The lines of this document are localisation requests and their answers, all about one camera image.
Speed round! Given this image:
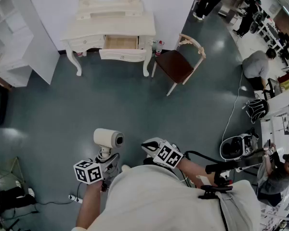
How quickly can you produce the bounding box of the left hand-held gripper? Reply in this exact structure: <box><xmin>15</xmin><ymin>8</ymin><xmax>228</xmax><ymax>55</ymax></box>
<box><xmin>73</xmin><ymin>153</ymin><xmax>121</xmax><ymax>193</ymax></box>

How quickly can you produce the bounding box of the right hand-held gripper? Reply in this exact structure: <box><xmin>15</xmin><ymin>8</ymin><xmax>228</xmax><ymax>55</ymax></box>
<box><xmin>141</xmin><ymin>137</ymin><xmax>184</xmax><ymax>169</ymax></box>

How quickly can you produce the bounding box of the white hair dryer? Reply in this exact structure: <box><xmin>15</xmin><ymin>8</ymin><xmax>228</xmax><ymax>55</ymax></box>
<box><xmin>93</xmin><ymin>128</ymin><xmax>125</xmax><ymax>163</ymax></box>

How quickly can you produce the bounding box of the large cream wooden drawer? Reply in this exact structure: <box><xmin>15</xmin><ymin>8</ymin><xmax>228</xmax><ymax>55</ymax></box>
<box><xmin>98</xmin><ymin>34</ymin><xmax>147</xmax><ymax>63</ymax></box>

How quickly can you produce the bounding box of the person's left forearm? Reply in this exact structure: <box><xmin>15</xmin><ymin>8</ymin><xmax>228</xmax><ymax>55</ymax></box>
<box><xmin>75</xmin><ymin>180</ymin><xmax>104</xmax><ymax>229</ymax></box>

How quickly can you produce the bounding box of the person's right forearm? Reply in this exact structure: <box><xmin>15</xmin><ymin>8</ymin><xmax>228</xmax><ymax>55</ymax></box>
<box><xmin>177</xmin><ymin>157</ymin><xmax>220</xmax><ymax>190</ymax></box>

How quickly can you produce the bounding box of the cream ornate dressing table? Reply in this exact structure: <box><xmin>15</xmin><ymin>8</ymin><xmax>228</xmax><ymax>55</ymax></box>
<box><xmin>60</xmin><ymin>0</ymin><xmax>157</xmax><ymax>77</ymax></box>

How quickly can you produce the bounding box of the white power strip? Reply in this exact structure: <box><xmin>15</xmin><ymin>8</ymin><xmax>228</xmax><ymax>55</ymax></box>
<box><xmin>68</xmin><ymin>194</ymin><xmax>83</xmax><ymax>204</ymax></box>

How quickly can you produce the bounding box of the person's white shirt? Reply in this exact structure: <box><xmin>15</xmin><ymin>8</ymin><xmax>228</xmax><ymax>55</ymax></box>
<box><xmin>72</xmin><ymin>164</ymin><xmax>262</xmax><ymax>231</ymax></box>

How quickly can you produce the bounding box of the wooden chair brown seat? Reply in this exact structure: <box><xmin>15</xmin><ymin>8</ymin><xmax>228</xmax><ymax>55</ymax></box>
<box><xmin>151</xmin><ymin>33</ymin><xmax>207</xmax><ymax>97</ymax></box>

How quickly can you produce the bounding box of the white black helmet device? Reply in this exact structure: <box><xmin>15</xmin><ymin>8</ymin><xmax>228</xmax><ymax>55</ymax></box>
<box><xmin>219</xmin><ymin>128</ymin><xmax>260</xmax><ymax>160</ymax></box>

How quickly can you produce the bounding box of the thin metal stand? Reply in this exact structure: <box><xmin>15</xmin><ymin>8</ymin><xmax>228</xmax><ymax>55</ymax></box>
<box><xmin>9</xmin><ymin>156</ymin><xmax>27</xmax><ymax>185</ymax></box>

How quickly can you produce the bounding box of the red cap plastic bottle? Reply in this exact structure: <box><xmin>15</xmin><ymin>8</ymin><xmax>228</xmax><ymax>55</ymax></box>
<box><xmin>155</xmin><ymin>40</ymin><xmax>165</xmax><ymax>57</ymax></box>

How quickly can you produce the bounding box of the black white backpack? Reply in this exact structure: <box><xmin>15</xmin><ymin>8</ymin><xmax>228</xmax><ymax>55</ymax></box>
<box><xmin>242</xmin><ymin>99</ymin><xmax>270</xmax><ymax>124</ymax></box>

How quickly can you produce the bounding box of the black laptop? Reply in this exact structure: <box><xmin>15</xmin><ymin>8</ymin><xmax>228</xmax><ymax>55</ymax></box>
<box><xmin>262</xmin><ymin>78</ymin><xmax>282</xmax><ymax>100</ymax></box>

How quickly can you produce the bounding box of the white desk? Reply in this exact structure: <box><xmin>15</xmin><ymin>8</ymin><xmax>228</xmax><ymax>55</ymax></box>
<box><xmin>260</xmin><ymin>90</ymin><xmax>289</xmax><ymax>154</ymax></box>

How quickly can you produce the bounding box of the yellow crate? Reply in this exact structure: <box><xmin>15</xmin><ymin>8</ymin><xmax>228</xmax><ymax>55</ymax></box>
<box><xmin>278</xmin><ymin>77</ymin><xmax>289</xmax><ymax>90</ymax></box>

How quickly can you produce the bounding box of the white shelf cabinet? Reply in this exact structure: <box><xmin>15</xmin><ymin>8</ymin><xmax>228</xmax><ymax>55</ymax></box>
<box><xmin>0</xmin><ymin>0</ymin><xmax>61</xmax><ymax>88</ymax></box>

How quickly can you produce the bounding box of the brown wooden cabinet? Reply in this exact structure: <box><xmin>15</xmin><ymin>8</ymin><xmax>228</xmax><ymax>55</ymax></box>
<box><xmin>218</xmin><ymin>0</ymin><xmax>246</xmax><ymax>24</ymax></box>

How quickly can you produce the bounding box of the thick black cable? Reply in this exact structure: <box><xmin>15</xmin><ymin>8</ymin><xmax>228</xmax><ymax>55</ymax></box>
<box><xmin>184</xmin><ymin>150</ymin><xmax>220</xmax><ymax>165</ymax></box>

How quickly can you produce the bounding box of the white arm strap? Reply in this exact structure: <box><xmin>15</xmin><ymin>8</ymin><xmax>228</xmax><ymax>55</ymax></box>
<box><xmin>197</xmin><ymin>174</ymin><xmax>211</xmax><ymax>185</ymax></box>

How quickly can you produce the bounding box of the thin black floor cable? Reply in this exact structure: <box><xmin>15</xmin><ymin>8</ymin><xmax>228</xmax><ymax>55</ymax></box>
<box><xmin>32</xmin><ymin>181</ymin><xmax>87</xmax><ymax>214</ymax></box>

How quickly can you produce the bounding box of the black chest camera mount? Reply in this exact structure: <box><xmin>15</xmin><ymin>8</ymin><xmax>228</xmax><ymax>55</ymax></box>
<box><xmin>198</xmin><ymin>156</ymin><xmax>265</xmax><ymax>200</ymax></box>

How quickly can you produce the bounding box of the thin white floor cable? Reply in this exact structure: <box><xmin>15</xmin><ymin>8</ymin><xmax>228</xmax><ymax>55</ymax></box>
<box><xmin>221</xmin><ymin>70</ymin><xmax>244</xmax><ymax>143</ymax></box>

